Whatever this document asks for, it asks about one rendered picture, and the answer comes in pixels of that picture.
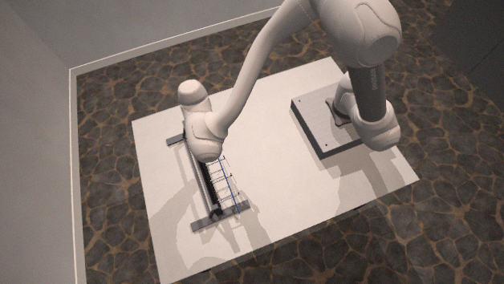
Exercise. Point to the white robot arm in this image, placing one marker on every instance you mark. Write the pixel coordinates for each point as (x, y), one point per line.
(366, 32)

